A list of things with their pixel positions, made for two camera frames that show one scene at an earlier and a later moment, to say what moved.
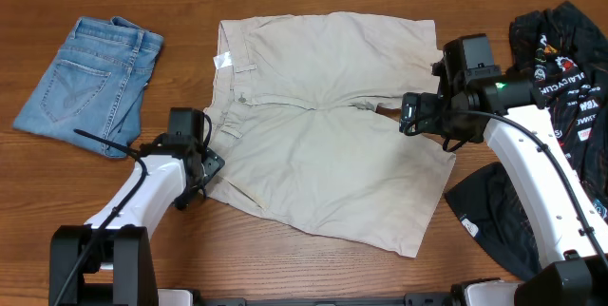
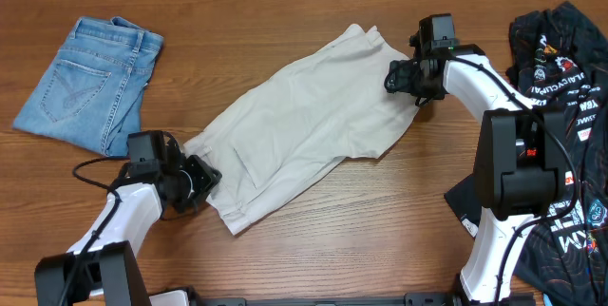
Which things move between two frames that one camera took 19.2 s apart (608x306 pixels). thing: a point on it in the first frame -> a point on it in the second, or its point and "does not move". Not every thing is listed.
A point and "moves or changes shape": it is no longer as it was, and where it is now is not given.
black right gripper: [425, 105] -> [398, 84]
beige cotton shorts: [294, 111] moves or changes shape
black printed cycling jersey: [563, 52] does not move
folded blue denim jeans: [93, 92] does not move
